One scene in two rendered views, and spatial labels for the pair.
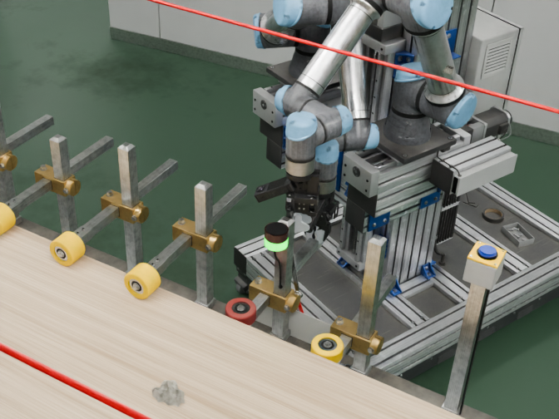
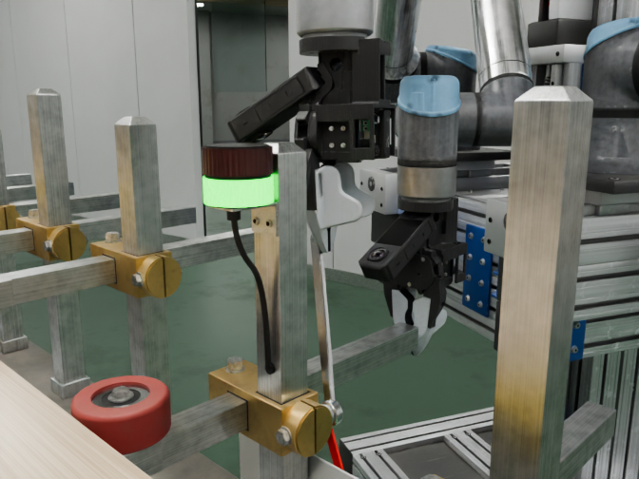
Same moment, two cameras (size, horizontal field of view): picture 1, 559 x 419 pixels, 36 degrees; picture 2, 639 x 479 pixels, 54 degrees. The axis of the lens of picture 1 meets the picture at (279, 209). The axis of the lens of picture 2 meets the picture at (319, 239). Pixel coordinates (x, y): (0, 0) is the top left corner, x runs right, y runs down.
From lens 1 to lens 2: 178 cm
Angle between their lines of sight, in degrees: 27
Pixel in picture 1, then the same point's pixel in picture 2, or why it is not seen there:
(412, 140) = (627, 162)
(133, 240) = (55, 303)
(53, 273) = not seen: outside the picture
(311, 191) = (361, 89)
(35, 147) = (174, 339)
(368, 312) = (528, 435)
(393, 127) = not seen: hidden behind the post
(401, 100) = (600, 82)
